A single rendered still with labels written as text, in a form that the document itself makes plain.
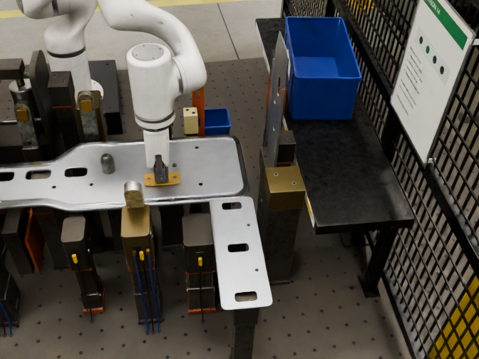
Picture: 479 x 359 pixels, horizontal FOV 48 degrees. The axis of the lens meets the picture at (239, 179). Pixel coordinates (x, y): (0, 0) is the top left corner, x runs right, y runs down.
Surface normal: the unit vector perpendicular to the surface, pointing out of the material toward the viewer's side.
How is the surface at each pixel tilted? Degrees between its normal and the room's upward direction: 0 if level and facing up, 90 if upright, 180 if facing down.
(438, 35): 90
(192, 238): 0
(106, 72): 2
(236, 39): 0
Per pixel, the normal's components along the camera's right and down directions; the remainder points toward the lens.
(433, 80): -0.99, 0.07
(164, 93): 0.62, 0.57
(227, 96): 0.03, -0.71
